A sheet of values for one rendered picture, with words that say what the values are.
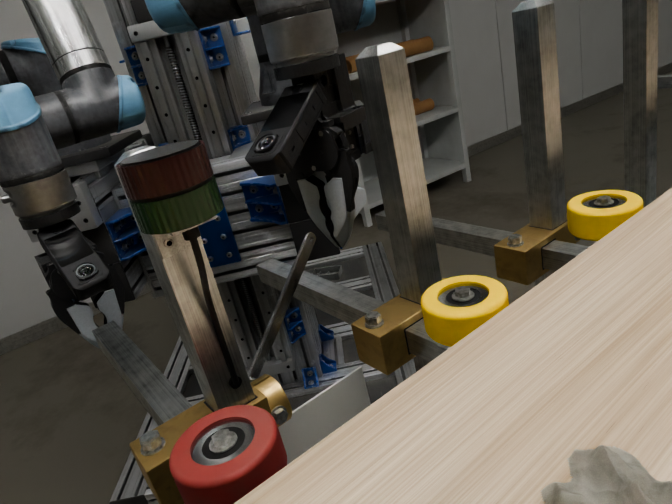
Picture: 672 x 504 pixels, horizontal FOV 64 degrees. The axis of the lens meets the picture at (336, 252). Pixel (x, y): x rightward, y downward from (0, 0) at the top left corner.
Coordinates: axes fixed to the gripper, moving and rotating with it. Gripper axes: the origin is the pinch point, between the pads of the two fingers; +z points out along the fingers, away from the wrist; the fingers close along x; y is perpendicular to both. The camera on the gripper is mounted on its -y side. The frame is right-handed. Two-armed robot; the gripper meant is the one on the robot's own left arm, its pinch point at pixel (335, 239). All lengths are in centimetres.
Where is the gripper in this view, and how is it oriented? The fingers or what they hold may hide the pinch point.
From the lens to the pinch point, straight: 63.0
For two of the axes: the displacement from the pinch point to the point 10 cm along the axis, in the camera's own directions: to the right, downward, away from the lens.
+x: -8.2, -0.4, 5.7
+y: 5.3, -4.4, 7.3
